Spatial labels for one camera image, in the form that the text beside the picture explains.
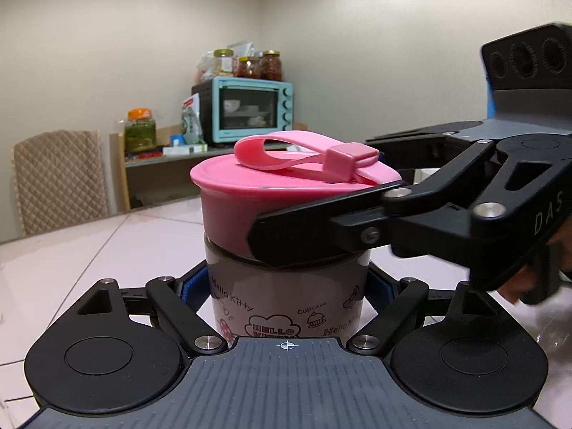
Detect person's right hand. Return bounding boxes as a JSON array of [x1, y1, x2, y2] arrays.
[[497, 272, 528, 305]]

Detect green and white snack packet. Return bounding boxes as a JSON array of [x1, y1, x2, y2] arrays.
[[180, 93, 207, 146]]

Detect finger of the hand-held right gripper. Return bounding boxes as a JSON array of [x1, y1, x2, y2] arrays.
[[365, 120, 486, 168], [249, 139, 547, 270]]

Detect green jar with orange lid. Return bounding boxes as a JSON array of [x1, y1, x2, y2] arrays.
[[124, 108, 157, 153]]

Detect flat white box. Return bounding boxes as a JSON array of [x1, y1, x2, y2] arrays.
[[163, 144, 209, 157]]

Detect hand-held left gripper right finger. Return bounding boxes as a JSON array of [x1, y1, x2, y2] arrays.
[[347, 265, 506, 356]]

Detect yellow lid glass jar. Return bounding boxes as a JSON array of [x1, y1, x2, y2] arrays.
[[213, 49, 235, 78]]

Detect pink bottle cap with strap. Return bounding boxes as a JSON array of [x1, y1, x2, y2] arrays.
[[189, 133, 404, 270]]

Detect teal toaster oven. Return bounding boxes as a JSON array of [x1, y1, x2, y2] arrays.
[[191, 76, 295, 147]]

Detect wooden side table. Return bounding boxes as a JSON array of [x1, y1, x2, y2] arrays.
[[110, 122, 309, 212]]

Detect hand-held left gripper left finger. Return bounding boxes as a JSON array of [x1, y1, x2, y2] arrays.
[[67, 261, 228, 357]]

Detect tall red chili jar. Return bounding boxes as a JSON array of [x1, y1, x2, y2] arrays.
[[260, 50, 283, 82]]

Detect jars on oven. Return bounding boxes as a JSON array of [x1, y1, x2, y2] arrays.
[[196, 39, 261, 85]]

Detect small red chili jar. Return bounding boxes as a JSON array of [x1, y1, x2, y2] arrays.
[[235, 56, 262, 79]]

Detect chair with quilted cover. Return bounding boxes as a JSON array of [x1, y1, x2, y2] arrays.
[[12, 130, 110, 237]]

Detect cartoon print bottle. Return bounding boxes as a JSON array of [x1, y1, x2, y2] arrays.
[[203, 231, 373, 350]]

